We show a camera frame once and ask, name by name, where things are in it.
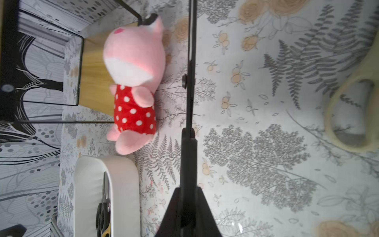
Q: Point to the pink plush pig toy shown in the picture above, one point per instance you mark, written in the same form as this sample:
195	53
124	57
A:
135	60

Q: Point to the silver black handled scissors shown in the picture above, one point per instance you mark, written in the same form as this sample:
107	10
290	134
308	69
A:
103	214

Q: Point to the white plastic storage box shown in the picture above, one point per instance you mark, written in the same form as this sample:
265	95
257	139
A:
123	179

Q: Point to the wooden shelf black frame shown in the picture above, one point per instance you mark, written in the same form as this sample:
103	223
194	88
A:
32	57

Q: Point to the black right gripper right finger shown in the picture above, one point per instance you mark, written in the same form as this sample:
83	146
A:
205	222

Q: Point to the cream handled scissors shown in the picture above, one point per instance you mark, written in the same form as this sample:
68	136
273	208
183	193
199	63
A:
364	82

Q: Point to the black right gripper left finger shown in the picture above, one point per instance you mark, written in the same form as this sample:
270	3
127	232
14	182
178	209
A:
170	225

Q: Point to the black yellow handled scissors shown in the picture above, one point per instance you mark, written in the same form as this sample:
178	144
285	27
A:
189	143

